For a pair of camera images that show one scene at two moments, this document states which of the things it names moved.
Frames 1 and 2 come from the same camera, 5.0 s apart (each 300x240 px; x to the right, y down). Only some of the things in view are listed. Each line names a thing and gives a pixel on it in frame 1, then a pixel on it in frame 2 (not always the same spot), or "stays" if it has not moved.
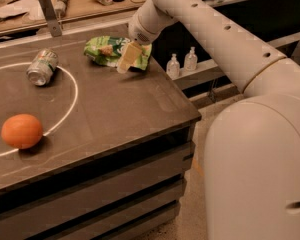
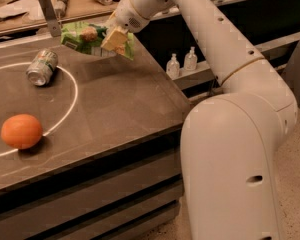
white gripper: [139, 31] to [130, 14]
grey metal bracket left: [49, 14] stays
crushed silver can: [41, 67] stays
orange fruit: [22, 131] stays
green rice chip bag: [109, 50] to [88, 38]
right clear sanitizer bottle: [191, 60] stays
